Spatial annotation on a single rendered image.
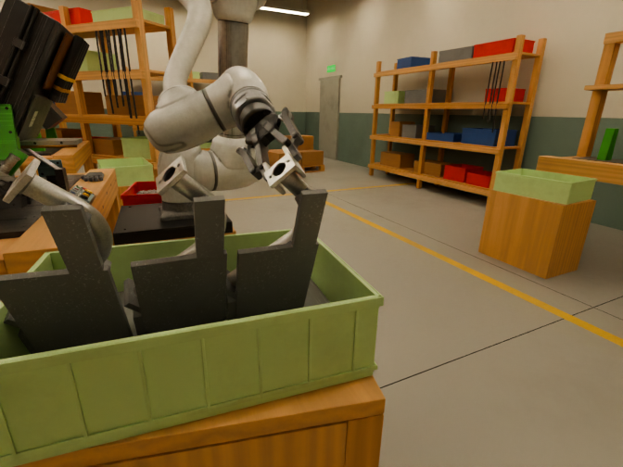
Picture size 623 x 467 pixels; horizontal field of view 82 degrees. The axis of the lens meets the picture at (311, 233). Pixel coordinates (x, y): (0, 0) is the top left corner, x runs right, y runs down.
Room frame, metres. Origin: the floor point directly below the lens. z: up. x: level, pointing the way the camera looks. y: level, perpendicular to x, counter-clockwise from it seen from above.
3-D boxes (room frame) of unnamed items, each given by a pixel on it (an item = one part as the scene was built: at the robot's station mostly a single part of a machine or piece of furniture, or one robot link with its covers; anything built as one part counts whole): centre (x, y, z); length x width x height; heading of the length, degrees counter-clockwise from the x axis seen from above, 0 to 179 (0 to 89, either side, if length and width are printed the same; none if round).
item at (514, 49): (6.37, -2.07, 1.10); 3.01 x 0.55 x 2.20; 26
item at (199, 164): (1.32, 0.48, 1.06); 0.18 x 0.16 x 0.22; 124
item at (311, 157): (8.03, 0.45, 0.37); 1.20 x 0.80 x 0.74; 124
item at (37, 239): (1.58, 1.04, 0.82); 1.50 x 0.14 x 0.15; 23
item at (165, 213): (1.33, 0.49, 0.92); 0.22 x 0.18 x 0.06; 24
